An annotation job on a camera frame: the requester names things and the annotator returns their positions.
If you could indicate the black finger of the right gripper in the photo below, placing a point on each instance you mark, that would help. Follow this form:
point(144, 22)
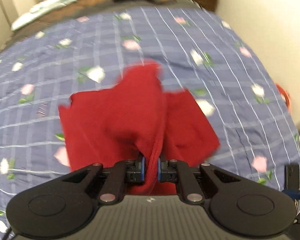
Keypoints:
point(292, 181)

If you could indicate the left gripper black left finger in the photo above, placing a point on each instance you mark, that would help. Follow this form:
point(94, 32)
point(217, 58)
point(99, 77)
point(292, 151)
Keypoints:
point(62, 206)

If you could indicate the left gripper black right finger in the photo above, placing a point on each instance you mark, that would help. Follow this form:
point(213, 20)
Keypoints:
point(238, 205)

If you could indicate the red knit shirt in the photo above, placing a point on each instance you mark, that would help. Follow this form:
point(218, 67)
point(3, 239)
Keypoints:
point(137, 117)

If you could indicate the orange round object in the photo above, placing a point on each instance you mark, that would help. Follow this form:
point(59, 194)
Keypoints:
point(285, 96)

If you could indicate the blue checked floral quilt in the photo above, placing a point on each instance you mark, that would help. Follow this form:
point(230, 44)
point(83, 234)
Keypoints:
point(197, 51)

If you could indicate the white light-blue pillow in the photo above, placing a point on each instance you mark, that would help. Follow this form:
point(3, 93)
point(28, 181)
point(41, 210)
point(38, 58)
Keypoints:
point(39, 10)

